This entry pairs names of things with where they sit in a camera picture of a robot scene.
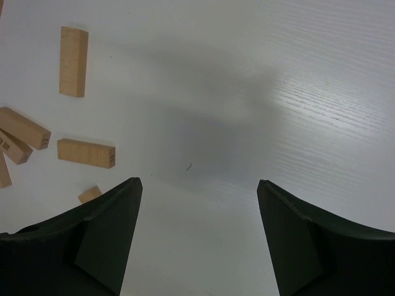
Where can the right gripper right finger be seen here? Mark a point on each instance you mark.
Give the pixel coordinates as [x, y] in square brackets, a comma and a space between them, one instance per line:
[315, 252]

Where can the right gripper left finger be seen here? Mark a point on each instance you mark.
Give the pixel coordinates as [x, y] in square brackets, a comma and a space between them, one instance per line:
[83, 251]

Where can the wood block with print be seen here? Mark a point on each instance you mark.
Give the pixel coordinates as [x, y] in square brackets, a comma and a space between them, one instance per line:
[18, 151]

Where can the wood block numbered twelve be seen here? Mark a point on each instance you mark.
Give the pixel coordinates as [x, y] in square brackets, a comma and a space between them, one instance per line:
[24, 129]

